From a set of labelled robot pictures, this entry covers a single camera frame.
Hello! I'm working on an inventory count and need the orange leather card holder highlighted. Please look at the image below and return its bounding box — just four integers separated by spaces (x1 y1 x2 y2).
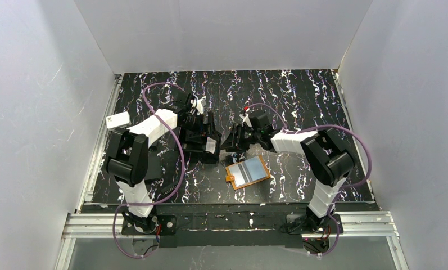
225 155 271 190

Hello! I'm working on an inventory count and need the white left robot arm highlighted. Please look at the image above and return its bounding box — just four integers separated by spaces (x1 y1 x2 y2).
103 93 222 218

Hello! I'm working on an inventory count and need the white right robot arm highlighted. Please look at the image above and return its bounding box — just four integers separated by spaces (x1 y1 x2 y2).
221 114 356 222

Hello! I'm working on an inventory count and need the black card box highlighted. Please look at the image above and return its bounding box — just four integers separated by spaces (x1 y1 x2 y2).
178 128 222 164

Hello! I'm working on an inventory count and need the black comb strip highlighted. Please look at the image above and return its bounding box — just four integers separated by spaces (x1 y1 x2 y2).
161 182 180 196

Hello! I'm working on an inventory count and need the small white box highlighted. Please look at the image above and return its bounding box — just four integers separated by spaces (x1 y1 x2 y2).
105 111 131 131

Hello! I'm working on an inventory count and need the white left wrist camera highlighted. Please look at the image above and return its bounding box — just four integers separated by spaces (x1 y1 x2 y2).
193 98 206 115

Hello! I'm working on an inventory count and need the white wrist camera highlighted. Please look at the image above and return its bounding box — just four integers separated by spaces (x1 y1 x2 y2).
193 98 206 115
239 106 252 128

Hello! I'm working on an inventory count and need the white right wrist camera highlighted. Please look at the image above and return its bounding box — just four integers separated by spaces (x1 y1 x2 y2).
239 106 252 128

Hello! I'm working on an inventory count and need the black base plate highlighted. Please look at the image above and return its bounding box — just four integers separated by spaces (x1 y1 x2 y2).
119 203 343 251

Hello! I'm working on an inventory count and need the aluminium frame rail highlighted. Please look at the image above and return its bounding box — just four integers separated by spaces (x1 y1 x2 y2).
55 74 123 269

